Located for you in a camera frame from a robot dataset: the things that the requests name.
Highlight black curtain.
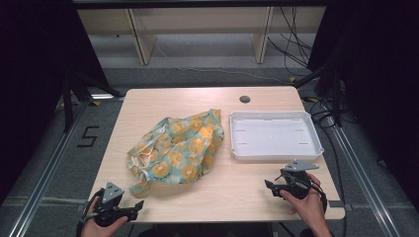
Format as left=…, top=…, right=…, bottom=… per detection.
left=307, top=0, right=419, bottom=211
left=0, top=0, right=112, bottom=205

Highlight aluminium floor rail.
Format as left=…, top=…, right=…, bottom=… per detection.
left=7, top=101, right=91, bottom=237
left=323, top=107, right=402, bottom=237

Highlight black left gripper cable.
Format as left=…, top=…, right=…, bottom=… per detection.
left=75, top=189, right=107, bottom=237

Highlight light wooden shelf unit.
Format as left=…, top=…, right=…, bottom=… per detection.
left=77, top=5, right=328, bottom=66

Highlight white plastic tray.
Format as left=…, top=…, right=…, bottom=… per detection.
left=228, top=110, right=325, bottom=162

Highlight black metal stand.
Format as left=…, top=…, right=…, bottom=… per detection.
left=61, top=69, right=126, bottom=133
left=293, top=60, right=344, bottom=128

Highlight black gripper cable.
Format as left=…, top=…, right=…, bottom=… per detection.
left=75, top=189, right=107, bottom=237
left=308, top=182, right=329, bottom=214

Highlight black floor cables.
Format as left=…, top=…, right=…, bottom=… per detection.
left=300, top=95, right=349, bottom=206

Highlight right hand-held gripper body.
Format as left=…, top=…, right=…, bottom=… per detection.
left=279, top=159, right=320, bottom=200

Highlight person's left hand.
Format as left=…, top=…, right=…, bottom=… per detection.
left=80, top=197, right=128, bottom=237

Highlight bundle of black cables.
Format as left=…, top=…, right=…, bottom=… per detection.
left=266, top=6, right=314, bottom=79

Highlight person's right hand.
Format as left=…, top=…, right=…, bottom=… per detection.
left=280, top=173, right=326, bottom=226

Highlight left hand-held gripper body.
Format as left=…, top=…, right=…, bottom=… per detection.
left=86, top=182, right=133, bottom=228

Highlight orange print green bag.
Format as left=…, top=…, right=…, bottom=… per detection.
left=126, top=109, right=225, bottom=198

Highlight white floor cable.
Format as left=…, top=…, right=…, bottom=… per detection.
left=151, top=40, right=293, bottom=84

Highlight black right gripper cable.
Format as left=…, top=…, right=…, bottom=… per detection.
left=308, top=182, right=329, bottom=214

